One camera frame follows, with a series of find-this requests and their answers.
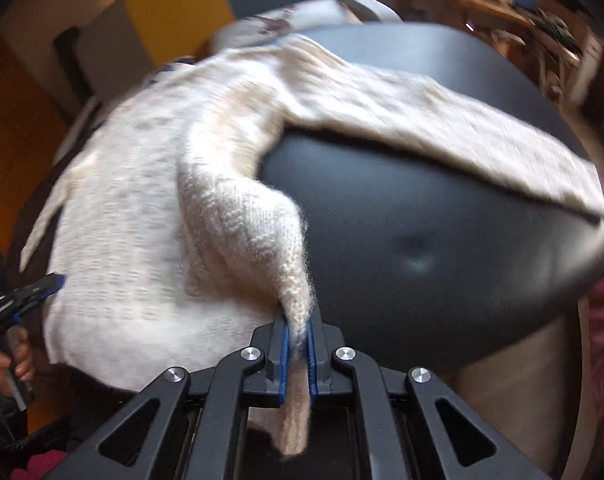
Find cream knitted sweater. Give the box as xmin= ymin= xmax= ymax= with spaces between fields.
xmin=19 ymin=34 xmax=604 ymax=456

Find person's left hand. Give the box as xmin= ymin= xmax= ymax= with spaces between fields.
xmin=0 ymin=327 xmax=36 ymax=398

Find blue yellow grey armchair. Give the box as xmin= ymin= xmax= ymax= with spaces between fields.
xmin=51 ymin=0 xmax=403 ymax=111

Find white deer print cushion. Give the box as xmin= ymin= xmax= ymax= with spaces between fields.
xmin=210 ymin=0 xmax=361 ymax=54

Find wooden side table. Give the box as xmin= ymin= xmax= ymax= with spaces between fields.
xmin=399 ymin=0 xmax=581 ymax=100

